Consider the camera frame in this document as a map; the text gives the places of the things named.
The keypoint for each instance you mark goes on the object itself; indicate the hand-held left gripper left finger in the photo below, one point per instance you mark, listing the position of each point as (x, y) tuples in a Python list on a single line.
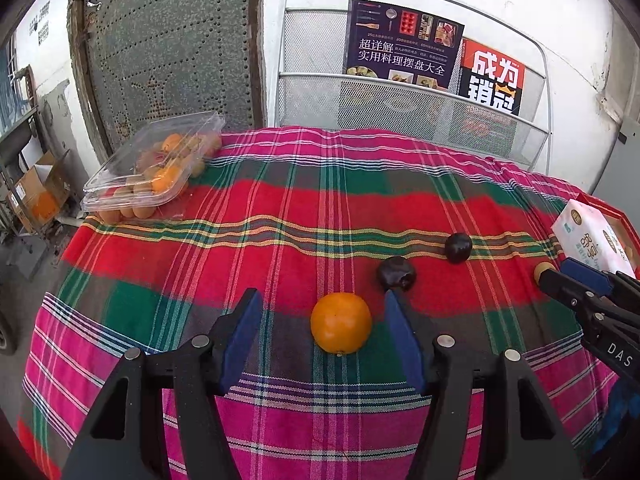
[(240, 345)]

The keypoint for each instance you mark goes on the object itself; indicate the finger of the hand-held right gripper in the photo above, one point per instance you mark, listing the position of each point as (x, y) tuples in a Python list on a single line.
[(560, 285), (587, 275)]

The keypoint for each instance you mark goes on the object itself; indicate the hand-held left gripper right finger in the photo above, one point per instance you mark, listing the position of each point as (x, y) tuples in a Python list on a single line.
[(407, 345)]

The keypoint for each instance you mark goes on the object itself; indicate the brown kiwi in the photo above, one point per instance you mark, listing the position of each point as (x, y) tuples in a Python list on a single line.
[(542, 269)]

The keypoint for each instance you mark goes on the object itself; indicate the orange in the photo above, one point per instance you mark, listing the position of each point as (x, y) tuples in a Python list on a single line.
[(341, 323)]

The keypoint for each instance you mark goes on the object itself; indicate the red cardboard box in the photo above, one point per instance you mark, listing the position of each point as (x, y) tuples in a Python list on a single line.
[(602, 206)]

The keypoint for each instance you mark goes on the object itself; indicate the dark purple plum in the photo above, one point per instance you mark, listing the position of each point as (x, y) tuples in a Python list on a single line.
[(396, 273), (458, 247)]

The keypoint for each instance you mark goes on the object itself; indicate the pile of small brown fruits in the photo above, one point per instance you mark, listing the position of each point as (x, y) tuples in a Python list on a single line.
[(140, 187)]

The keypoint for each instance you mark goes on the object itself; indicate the person's right hand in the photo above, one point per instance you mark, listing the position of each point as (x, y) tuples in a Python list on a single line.
[(625, 410)]

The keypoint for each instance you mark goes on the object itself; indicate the white tissue pack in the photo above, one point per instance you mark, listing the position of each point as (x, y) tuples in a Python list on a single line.
[(590, 235)]

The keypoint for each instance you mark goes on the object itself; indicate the plaid tablecloth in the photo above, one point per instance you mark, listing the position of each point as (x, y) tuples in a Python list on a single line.
[(300, 240)]

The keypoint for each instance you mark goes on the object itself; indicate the small mandarin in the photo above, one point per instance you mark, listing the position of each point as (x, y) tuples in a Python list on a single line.
[(172, 142), (167, 177)]

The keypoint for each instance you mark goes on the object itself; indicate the clear plastic clamshell box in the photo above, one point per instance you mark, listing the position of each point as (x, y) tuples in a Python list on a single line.
[(115, 175)]

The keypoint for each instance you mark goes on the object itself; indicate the red and black book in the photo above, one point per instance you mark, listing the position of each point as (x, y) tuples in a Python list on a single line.
[(492, 80)]

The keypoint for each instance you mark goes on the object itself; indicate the white metal mesh rack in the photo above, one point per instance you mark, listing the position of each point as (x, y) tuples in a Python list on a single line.
[(310, 100)]

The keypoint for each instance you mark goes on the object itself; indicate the brown cardboard carton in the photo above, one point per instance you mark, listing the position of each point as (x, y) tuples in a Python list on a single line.
[(30, 190)]

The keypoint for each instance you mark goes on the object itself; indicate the dark blue cookbook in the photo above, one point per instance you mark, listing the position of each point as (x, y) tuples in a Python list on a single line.
[(400, 50)]

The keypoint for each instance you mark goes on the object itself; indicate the metal workbench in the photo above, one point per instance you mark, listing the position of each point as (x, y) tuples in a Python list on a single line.
[(20, 135)]

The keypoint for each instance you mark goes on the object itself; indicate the green studded metal door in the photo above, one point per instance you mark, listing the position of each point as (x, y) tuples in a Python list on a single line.
[(175, 35)]

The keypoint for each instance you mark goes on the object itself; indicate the blue framed window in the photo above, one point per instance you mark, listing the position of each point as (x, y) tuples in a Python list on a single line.
[(6, 85)]

